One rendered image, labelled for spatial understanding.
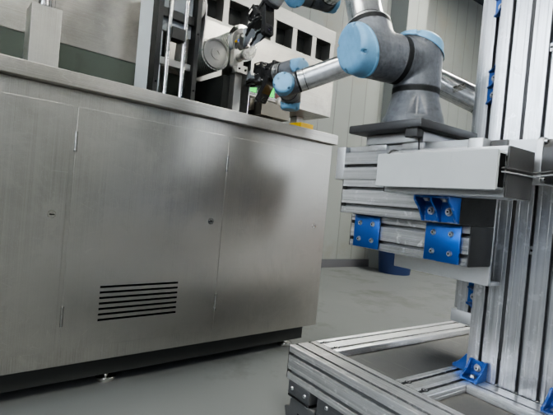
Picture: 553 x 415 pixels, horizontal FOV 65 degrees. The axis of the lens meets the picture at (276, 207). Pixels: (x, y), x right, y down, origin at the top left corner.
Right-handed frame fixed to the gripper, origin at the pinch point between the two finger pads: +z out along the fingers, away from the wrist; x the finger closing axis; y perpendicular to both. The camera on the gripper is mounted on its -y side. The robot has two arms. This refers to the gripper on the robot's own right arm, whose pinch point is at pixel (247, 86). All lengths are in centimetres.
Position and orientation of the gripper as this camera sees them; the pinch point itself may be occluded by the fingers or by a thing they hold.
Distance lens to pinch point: 195.8
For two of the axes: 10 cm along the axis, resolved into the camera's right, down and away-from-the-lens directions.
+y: 0.9, -10.0, -0.2
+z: -6.4, -0.7, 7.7
